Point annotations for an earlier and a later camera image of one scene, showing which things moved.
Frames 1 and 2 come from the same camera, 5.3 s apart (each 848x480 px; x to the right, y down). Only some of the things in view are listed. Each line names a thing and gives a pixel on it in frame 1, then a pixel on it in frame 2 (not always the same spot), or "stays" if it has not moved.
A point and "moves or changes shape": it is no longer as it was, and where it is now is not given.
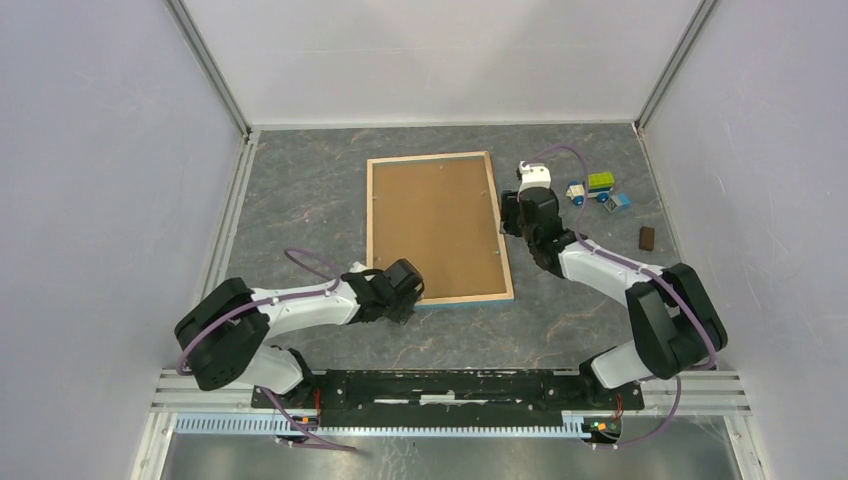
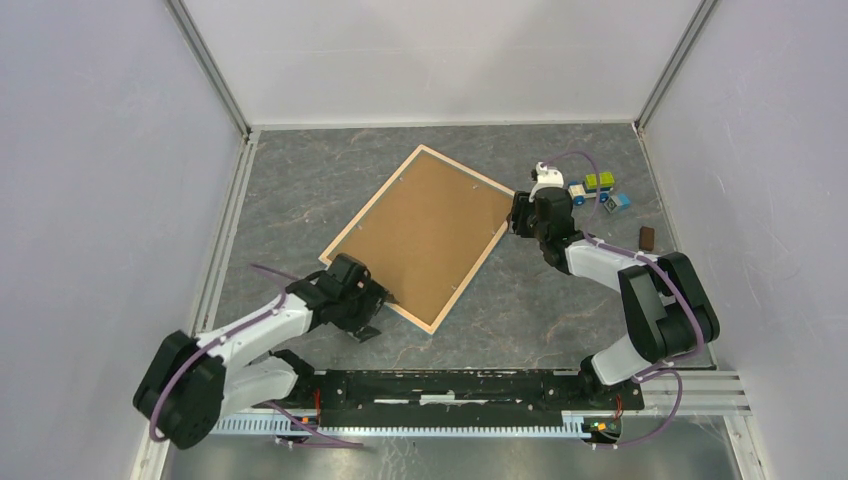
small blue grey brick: (619, 202) stays
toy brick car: (599, 185) stays
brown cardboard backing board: (441, 216) moves or changes shape
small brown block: (646, 238) stays
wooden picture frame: (437, 300) moves or changes shape
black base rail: (447, 397) stays
